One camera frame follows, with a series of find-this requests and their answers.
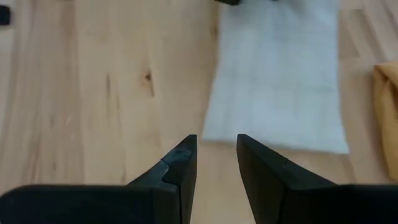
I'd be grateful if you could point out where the yellow terry towel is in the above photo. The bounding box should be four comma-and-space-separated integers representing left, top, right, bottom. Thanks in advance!
373, 61, 398, 183

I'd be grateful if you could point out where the white checked towel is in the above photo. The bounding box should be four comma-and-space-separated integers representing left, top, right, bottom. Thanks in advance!
201, 0, 349, 156

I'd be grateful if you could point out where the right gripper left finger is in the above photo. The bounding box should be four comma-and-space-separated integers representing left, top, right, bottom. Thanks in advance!
0, 134, 198, 224

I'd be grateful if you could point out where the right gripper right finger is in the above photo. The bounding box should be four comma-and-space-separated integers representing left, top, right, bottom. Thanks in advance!
236, 133, 398, 224

